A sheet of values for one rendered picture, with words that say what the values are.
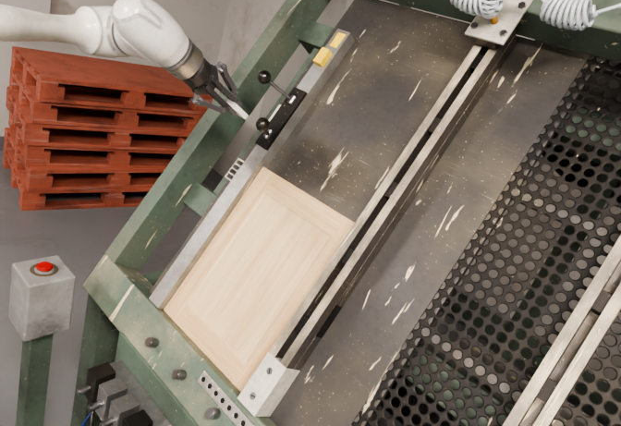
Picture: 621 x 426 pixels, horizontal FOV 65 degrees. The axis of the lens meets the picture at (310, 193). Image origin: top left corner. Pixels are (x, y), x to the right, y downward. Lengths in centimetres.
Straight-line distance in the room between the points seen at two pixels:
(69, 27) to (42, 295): 69
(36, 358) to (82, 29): 93
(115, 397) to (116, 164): 261
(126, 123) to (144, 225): 219
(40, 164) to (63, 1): 144
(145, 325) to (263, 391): 43
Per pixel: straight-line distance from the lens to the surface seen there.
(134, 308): 148
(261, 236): 132
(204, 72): 121
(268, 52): 160
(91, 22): 120
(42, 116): 356
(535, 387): 100
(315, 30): 167
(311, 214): 126
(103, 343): 173
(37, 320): 152
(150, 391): 142
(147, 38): 110
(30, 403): 176
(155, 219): 158
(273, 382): 115
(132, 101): 366
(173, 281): 142
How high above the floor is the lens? 176
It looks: 20 degrees down
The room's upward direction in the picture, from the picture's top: 17 degrees clockwise
